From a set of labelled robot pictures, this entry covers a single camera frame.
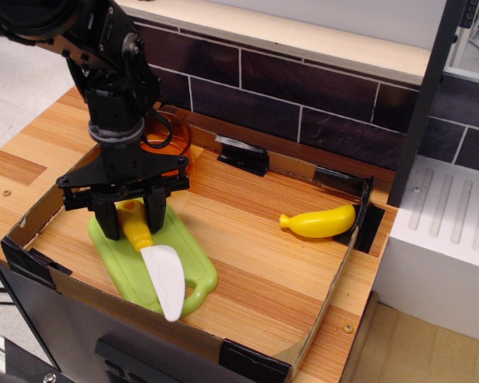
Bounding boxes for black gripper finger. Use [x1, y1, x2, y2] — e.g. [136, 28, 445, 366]
[91, 199, 121, 240]
[143, 187, 169, 233]

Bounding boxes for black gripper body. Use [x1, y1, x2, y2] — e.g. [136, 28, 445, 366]
[56, 119, 190, 212]

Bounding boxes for yellow handled white toy knife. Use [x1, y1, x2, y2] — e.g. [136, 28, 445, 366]
[117, 199, 186, 322]

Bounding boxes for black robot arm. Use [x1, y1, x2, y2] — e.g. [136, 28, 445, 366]
[0, 1, 189, 239]

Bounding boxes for green plastic cutting board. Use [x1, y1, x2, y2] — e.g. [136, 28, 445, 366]
[88, 207, 218, 317]

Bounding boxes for orange transparent pot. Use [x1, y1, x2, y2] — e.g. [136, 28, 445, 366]
[141, 111, 192, 172]

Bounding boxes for yellow toy banana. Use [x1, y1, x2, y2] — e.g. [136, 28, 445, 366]
[279, 204, 356, 239]

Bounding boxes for light wooden shelf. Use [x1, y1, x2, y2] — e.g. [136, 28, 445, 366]
[119, 1, 430, 85]

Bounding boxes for white ribbed sink drainer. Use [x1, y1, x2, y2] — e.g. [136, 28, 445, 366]
[374, 156, 479, 340]

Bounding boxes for dark vertical post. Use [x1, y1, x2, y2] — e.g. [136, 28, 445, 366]
[387, 0, 466, 207]

